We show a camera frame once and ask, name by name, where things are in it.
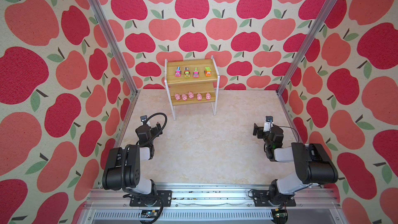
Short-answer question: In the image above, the pink green toy car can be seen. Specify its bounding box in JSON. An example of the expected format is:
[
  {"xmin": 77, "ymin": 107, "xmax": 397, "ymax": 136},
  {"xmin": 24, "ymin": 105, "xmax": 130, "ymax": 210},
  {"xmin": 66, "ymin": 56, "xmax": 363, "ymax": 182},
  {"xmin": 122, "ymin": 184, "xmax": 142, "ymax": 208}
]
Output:
[{"xmin": 175, "ymin": 66, "xmax": 181, "ymax": 77}]

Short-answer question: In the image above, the brown toy block car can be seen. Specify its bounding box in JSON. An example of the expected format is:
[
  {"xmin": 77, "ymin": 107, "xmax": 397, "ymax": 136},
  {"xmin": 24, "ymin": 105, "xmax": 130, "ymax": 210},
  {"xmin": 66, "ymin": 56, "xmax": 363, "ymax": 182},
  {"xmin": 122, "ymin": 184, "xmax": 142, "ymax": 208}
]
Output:
[{"xmin": 183, "ymin": 67, "xmax": 191, "ymax": 78}]

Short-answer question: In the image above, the small pink toy car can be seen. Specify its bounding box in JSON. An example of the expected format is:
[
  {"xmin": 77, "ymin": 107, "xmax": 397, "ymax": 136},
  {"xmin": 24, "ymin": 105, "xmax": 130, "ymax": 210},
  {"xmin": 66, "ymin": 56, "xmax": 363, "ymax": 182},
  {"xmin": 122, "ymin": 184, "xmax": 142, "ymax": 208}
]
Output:
[{"xmin": 193, "ymin": 67, "xmax": 199, "ymax": 78}]

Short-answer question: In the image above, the green orange toy truck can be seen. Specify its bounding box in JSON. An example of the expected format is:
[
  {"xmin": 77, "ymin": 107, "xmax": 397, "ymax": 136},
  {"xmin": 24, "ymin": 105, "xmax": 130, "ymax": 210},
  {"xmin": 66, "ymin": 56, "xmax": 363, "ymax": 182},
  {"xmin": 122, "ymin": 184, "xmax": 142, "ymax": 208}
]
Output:
[{"xmin": 204, "ymin": 66, "xmax": 211, "ymax": 77}]

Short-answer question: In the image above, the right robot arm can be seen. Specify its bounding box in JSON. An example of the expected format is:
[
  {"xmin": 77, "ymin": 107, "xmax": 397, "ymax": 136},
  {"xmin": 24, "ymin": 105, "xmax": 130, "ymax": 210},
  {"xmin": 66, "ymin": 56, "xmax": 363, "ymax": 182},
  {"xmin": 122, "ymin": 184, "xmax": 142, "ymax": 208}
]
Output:
[{"xmin": 253, "ymin": 122, "xmax": 338, "ymax": 206}]

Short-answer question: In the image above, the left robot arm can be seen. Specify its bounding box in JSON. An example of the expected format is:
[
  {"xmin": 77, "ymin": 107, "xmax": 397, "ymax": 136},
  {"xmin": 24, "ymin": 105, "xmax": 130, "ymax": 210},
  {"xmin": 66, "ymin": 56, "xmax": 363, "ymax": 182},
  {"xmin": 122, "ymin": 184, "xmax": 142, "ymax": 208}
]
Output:
[{"xmin": 102, "ymin": 123, "xmax": 162, "ymax": 196}]

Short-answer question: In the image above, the two-tier wooden shelf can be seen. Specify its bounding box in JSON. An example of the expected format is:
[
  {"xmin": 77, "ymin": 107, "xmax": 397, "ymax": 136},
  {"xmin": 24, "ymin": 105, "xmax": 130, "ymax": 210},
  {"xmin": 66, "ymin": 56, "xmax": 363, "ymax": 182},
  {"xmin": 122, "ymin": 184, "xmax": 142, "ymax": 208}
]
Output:
[{"xmin": 164, "ymin": 56, "xmax": 220, "ymax": 120}]

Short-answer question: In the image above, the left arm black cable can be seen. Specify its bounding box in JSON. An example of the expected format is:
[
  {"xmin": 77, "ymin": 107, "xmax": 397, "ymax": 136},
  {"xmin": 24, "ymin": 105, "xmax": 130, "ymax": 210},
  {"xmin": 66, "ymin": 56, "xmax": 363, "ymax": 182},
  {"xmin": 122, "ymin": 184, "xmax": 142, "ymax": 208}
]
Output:
[{"xmin": 120, "ymin": 112, "xmax": 168, "ymax": 224}]

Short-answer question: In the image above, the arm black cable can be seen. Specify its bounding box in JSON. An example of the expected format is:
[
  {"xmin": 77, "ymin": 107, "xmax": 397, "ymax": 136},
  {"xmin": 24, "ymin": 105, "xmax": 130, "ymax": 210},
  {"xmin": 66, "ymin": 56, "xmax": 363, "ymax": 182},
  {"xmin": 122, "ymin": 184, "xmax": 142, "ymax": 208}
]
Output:
[
  {"xmin": 275, "ymin": 125, "xmax": 301, "ymax": 144},
  {"xmin": 120, "ymin": 112, "xmax": 168, "ymax": 224}
]

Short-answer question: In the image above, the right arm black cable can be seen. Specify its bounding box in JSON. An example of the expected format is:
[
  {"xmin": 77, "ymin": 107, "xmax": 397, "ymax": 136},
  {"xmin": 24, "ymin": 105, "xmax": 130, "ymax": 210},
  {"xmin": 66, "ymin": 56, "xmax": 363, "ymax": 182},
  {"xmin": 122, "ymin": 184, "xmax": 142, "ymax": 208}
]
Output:
[{"xmin": 275, "ymin": 125, "xmax": 301, "ymax": 144}]

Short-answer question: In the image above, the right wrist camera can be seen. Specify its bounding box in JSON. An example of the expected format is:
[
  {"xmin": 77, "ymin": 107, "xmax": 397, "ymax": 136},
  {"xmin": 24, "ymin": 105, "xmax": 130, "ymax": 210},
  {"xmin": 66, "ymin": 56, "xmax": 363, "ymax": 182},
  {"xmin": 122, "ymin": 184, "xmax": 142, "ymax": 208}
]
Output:
[{"xmin": 263, "ymin": 116, "xmax": 273, "ymax": 132}]

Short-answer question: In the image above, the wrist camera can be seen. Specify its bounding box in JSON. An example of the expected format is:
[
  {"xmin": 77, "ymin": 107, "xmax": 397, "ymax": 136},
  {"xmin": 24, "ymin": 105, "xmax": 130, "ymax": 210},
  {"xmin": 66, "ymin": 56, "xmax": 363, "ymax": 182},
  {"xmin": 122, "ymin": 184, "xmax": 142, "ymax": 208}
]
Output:
[
  {"xmin": 140, "ymin": 115, "xmax": 147, "ymax": 125},
  {"xmin": 263, "ymin": 116, "xmax": 273, "ymax": 132}
]

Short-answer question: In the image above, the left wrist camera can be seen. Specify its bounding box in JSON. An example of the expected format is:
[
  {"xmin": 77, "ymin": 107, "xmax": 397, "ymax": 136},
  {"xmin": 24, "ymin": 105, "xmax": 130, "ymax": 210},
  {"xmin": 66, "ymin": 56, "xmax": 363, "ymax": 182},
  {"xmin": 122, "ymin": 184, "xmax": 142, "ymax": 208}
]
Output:
[{"xmin": 140, "ymin": 115, "xmax": 147, "ymax": 125}]

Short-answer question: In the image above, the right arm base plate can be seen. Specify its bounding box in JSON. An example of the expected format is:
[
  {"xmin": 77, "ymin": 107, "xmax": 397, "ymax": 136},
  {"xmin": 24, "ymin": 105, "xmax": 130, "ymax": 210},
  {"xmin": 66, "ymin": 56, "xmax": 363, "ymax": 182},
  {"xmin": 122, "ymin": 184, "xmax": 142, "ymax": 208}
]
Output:
[{"xmin": 248, "ymin": 189, "xmax": 296, "ymax": 207}]

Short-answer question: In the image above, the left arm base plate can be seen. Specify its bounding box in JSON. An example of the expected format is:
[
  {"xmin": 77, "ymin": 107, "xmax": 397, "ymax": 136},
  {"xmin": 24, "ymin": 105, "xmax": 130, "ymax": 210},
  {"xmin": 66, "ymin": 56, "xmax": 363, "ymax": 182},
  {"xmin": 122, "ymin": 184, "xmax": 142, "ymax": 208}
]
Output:
[{"xmin": 130, "ymin": 190, "xmax": 173, "ymax": 207}]

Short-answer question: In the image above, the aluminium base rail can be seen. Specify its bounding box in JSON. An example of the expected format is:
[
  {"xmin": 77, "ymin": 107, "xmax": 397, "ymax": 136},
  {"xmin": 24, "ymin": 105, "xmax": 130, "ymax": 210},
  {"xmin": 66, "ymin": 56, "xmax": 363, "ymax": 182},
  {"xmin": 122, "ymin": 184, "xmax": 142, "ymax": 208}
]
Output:
[{"xmin": 76, "ymin": 183, "xmax": 348, "ymax": 224}]

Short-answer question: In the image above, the left aluminium frame post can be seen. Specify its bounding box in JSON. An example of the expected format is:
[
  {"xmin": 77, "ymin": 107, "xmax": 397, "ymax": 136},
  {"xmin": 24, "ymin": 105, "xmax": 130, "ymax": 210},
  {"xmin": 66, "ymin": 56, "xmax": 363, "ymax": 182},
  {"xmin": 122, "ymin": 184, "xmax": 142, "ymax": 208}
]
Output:
[{"xmin": 88, "ymin": 0, "xmax": 138, "ymax": 96}]

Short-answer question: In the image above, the aluminium frame post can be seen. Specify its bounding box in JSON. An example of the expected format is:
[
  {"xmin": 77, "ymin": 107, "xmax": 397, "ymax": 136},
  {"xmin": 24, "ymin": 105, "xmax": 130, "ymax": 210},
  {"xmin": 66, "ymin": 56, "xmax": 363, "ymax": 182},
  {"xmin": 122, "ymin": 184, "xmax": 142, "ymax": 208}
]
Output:
[
  {"xmin": 276, "ymin": 0, "xmax": 337, "ymax": 99},
  {"xmin": 88, "ymin": 0, "xmax": 138, "ymax": 96}
]

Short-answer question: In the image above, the right aluminium frame post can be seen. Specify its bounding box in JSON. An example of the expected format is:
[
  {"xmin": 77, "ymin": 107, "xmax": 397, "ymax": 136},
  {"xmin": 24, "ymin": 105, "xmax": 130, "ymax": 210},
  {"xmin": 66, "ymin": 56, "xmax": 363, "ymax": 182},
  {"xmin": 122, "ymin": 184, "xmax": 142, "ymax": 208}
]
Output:
[{"xmin": 276, "ymin": 0, "xmax": 337, "ymax": 99}]

